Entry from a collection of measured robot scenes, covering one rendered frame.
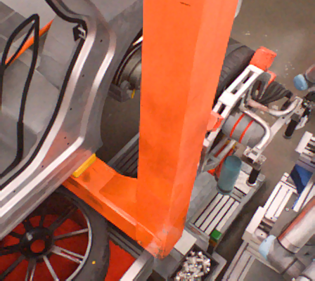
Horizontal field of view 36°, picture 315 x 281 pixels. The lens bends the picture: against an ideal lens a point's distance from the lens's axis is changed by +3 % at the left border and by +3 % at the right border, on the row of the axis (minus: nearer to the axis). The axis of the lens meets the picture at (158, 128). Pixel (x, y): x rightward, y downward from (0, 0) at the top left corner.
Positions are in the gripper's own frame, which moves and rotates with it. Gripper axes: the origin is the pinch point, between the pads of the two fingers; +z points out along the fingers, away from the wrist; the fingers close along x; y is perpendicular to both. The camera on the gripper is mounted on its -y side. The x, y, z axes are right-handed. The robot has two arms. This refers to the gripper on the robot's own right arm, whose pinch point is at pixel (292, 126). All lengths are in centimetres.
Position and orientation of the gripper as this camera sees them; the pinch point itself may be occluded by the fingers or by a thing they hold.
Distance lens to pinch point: 233.8
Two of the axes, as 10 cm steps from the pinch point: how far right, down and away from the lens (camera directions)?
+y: 0.5, -5.8, -8.1
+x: 7.9, 5.2, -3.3
